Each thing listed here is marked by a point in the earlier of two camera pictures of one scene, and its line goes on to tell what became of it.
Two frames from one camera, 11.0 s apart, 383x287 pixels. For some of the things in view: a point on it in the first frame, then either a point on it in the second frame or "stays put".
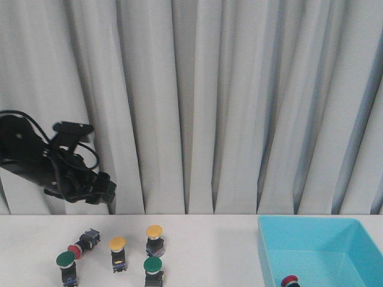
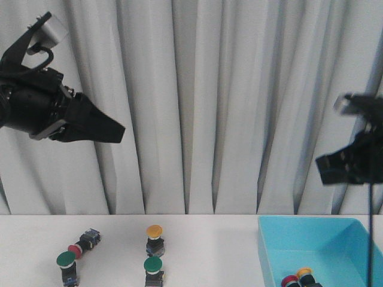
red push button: [290, 281] stays put
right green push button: [154, 274] stays put
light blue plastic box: [321, 252] stays put
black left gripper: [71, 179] to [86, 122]
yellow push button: [116, 244] to [305, 277]
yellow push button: [155, 244] stays put
